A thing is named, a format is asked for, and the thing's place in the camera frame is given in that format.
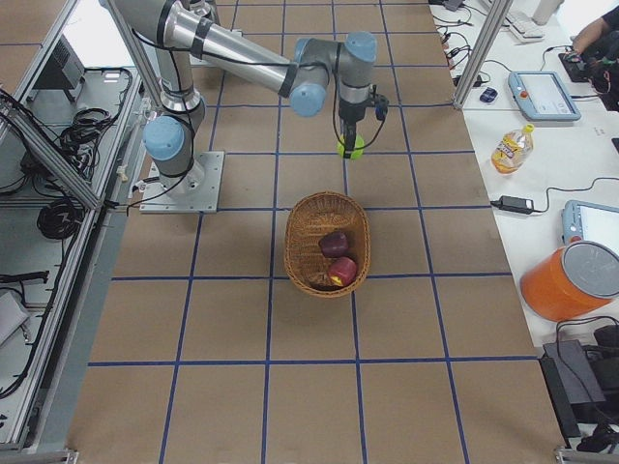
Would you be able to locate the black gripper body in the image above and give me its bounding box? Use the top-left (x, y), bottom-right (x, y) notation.
top-left (338, 101), bottom-right (368, 133)

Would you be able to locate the green apple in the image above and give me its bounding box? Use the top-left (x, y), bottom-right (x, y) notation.
top-left (337, 134), bottom-right (365, 160)

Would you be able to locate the dark red apple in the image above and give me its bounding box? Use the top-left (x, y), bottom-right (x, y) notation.
top-left (318, 231), bottom-right (349, 258)

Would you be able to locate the red yellow apple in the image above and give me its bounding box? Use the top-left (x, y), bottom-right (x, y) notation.
top-left (327, 256), bottom-right (357, 287)

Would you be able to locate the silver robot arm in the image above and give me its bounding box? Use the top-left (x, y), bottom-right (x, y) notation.
top-left (114, 1), bottom-right (388, 160)

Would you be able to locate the wicker basket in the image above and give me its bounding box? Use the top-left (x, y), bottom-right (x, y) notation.
top-left (284, 191), bottom-right (370, 298)

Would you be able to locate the dark blue checkered pouch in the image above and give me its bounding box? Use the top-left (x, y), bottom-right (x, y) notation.
top-left (479, 87), bottom-right (498, 104)

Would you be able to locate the orange drink bottle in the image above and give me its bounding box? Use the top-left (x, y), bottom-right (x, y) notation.
top-left (490, 124), bottom-right (535, 175)

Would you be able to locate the black power adapter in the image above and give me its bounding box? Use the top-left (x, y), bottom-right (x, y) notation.
top-left (490, 195), bottom-right (535, 215)

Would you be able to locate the left teach pendant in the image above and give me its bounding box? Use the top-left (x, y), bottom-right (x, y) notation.
top-left (508, 72), bottom-right (581, 122)

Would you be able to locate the teach pendant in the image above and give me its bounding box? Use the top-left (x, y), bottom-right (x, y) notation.
top-left (561, 200), bottom-right (619, 254)
top-left (508, 72), bottom-right (581, 122)

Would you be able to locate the right teach pendant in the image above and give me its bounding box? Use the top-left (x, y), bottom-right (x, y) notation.
top-left (561, 200), bottom-right (619, 254)

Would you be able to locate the person at desk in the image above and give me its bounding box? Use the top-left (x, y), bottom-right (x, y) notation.
top-left (572, 7), bottom-right (619, 55)

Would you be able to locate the orange round container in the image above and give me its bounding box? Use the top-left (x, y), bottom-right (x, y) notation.
top-left (519, 241), bottom-right (618, 322)

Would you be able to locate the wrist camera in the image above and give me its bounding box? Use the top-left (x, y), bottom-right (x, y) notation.
top-left (368, 84), bottom-right (389, 123)

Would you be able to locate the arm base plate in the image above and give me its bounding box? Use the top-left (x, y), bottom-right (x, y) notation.
top-left (138, 151), bottom-right (225, 214)

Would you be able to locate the aluminium frame post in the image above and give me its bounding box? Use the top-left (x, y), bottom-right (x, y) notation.
top-left (453, 0), bottom-right (513, 109)

